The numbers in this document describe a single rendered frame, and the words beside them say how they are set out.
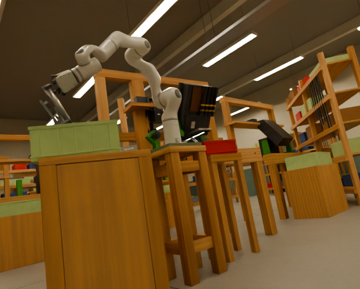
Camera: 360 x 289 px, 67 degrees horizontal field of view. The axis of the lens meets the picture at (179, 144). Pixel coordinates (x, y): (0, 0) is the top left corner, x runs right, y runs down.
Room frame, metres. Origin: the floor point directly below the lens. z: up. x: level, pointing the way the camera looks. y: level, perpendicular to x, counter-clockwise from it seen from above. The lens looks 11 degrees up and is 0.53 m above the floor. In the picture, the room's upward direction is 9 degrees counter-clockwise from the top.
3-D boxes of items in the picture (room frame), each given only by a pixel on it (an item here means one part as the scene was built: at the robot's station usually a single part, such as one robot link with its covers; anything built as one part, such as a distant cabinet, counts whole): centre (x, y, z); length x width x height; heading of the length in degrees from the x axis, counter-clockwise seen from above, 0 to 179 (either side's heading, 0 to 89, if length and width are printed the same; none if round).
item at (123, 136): (3.07, 0.18, 1.23); 1.30 x 0.05 x 0.09; 125
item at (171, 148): (1.93, 0.04, 0.83); 0.32 x 0.32 x 0.04; 39
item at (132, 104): (2.98, 0.11, 1.52); 0.90 x 0.25 x 0.04; 125
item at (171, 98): (1.89, 0.02, 1.18); 0.19 x 0.12 x 0.24; 48
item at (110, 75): (3.02, 0.14, 1.89); 1.50 x 0.09 x 0.09; 125
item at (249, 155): (2.54, -0.19, 0.82); 1.50 x 0.14 x 0.15; 125
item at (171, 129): (1.92, 0.04, 0.97); 0.19 x 0.19 x 0.18
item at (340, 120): (4.95, -2.67, 1.19); 2.30 x 0.55 x 2.39; 173
